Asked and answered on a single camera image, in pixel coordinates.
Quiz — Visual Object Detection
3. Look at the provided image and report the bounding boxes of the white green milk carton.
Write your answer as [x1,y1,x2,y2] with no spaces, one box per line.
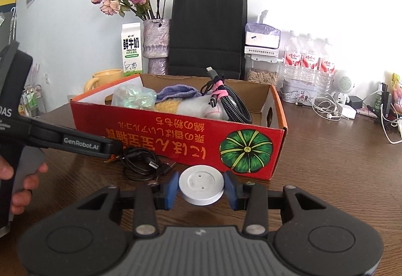
[121,22,144,77]

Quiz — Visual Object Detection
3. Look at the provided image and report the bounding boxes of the dark standing panel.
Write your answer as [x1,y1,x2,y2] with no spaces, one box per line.
[0,0,18,53]

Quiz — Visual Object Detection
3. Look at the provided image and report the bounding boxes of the blue-grey knitted cloth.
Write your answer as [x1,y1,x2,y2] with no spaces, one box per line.
[155,84,200,105]

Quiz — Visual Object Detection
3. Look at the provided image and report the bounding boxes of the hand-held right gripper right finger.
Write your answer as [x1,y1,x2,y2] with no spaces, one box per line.
[224,172,330,237]

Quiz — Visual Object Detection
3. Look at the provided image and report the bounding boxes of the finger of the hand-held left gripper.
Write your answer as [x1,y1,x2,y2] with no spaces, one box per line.
[19,117,124,161]

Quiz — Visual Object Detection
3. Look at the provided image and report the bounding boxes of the white flat box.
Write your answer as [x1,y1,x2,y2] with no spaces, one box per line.
[244,46,285,56]

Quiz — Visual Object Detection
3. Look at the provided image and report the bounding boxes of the purple textured vase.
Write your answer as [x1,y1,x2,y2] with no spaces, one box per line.
[143,18,172,75]

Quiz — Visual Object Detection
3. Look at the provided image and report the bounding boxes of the black upright device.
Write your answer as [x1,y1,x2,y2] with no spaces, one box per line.
[375,83,393,130]

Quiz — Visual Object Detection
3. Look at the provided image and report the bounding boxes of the braided cable pink tie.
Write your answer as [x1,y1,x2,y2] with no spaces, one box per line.
[200,66,253,124]

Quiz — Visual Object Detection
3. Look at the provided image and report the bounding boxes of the white power adapter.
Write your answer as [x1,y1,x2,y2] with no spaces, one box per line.
[341,105,357,119]

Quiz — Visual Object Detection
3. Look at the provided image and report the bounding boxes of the black paper bag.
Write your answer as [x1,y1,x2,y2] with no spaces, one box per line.
[169,0,247,81]

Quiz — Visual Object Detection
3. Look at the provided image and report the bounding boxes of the person's left hand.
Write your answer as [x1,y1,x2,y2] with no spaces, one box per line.
[0,157,49,216]

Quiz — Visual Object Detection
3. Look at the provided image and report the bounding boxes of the clear seed storage container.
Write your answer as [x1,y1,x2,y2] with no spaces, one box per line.
[245,54,283,88]

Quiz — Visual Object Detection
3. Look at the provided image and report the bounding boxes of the white charging cable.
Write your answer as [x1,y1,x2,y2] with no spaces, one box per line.
[381,119,402,145]

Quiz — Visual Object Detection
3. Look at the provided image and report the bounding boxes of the white wired earphones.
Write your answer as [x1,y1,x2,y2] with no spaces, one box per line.
[311,93,343,121]

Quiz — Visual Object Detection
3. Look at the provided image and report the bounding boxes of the white yellow plush toy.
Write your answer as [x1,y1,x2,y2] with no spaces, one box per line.
[154,97,231,121]

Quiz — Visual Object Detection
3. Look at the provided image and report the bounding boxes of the colourful snack packet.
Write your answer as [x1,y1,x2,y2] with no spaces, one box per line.
[391,72,402,111]

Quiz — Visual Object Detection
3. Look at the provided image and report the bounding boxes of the printed grey tin box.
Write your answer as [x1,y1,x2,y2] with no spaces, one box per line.
[280,79,316,104]

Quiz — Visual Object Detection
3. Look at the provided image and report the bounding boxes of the red cardboard box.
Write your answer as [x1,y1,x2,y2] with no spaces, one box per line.
[70,73,288,181]

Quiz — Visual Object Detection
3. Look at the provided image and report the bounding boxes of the white round charger puck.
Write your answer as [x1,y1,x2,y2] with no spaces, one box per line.
[178,166,225,206]

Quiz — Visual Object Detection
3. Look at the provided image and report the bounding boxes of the tissue pack in plastic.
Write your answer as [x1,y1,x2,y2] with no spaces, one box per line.
[244,10,281,48]

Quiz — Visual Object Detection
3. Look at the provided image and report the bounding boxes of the black power adapter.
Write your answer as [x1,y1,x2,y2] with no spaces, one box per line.
[348,95,365,111]

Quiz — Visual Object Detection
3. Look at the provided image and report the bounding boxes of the yellow mug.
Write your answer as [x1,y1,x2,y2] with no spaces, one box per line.
[83,69,124,93]

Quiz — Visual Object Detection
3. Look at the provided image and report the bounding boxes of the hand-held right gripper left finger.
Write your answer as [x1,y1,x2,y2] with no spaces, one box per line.
[75,174,180,238]

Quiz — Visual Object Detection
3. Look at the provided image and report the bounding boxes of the wire rack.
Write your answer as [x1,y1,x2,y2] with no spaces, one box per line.
[17,84,41,119]

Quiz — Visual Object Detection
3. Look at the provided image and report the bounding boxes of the translucent plastic bag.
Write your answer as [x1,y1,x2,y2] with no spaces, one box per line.
[112,84,158,111]

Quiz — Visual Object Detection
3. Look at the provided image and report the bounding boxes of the white round robot speaker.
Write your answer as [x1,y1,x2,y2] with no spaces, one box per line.
[331,69,355,104]

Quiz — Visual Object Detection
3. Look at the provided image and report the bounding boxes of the black thin cable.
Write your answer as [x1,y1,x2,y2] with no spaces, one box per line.
[121,147,178,182]

